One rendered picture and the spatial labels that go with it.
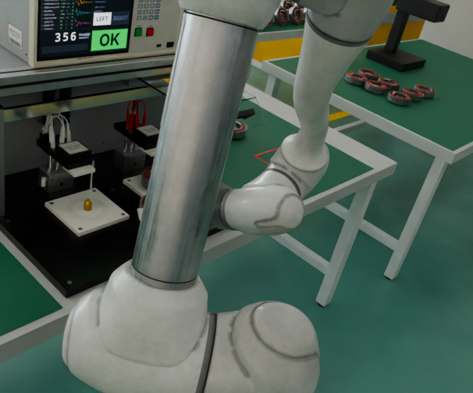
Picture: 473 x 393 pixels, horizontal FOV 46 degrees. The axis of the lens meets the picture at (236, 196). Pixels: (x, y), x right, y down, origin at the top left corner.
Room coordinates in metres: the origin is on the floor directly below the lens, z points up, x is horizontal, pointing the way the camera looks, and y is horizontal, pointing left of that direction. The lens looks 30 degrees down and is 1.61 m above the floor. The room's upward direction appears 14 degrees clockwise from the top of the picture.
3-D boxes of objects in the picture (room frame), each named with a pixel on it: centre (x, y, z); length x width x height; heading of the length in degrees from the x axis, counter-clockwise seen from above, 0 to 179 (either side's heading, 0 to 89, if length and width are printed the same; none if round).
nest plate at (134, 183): (1.36, 0.22, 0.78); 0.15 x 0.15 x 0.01; 54
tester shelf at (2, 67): (1.45, 0.55, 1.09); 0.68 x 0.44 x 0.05; 144
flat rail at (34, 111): (1.32, 0.37, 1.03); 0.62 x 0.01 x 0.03; 144
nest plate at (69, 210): (1.16, 0.36, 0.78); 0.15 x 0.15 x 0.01; 54
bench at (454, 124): (3.29, -0.95, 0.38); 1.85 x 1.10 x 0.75; 144
